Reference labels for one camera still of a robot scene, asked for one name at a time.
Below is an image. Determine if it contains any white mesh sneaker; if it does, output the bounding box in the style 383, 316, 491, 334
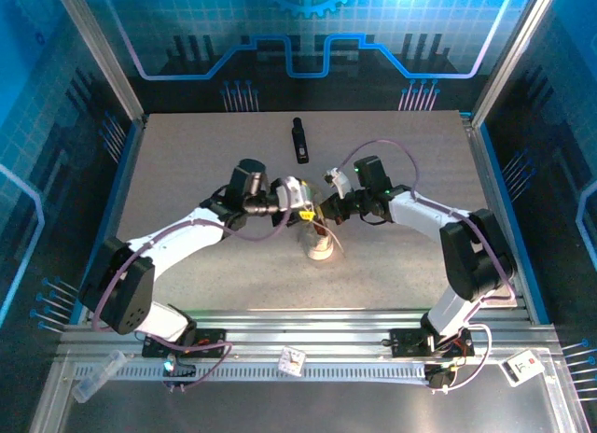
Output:
298, 179, 335, 263

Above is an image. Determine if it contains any black bottle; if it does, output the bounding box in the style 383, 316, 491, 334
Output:
291, 117, 310, 165

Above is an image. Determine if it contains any small white clock card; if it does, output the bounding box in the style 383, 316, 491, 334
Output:
277, 346, 307, 377

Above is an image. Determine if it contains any white device with red mark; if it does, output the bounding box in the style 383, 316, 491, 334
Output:
501, 349, 546, 387

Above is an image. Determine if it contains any clear plastic box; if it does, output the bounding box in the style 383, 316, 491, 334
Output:
71, 349, 128, 404

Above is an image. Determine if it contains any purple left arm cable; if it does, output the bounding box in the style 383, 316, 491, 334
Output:
90, 176, 294, 393

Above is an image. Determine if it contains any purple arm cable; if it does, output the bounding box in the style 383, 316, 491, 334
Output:
336, 138, 518, 391
90, 176, 294, 393

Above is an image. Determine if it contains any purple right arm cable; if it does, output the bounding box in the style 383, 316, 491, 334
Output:
336, 138, 518, 391

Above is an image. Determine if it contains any aluminium frame rail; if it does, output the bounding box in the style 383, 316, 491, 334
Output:
54, 309, 563, 359

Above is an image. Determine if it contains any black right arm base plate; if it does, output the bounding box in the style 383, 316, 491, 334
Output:
388, 327, 476, 358

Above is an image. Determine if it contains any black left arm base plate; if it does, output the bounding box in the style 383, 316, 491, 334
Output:
141, 328, 228, 358

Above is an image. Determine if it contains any slotted grey cable duct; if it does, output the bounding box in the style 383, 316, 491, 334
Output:
73, 360, 433, 384

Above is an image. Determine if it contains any aluminium frame post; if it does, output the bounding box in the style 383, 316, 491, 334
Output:
469, 0, 562, 129
51, 0, 146, 126

